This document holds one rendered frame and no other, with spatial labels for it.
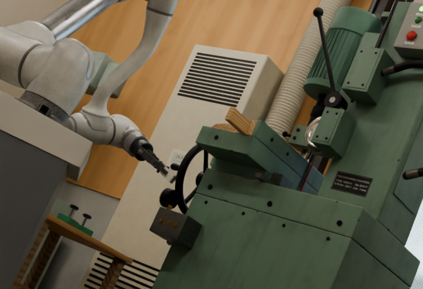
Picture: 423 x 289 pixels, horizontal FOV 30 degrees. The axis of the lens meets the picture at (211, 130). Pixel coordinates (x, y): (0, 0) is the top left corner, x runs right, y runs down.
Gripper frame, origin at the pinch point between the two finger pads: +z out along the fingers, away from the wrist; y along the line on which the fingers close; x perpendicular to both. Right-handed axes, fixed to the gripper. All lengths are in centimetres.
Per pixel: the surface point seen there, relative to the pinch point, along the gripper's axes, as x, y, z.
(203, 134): -18.7, -21.3, 21.9
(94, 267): 73, 101, -99
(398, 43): -77, -7, 47
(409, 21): -84, -7, 45
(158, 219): 9.8, -19.6, 28.4
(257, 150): -25, -17, 40
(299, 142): -36.3, 6.9, 30.2
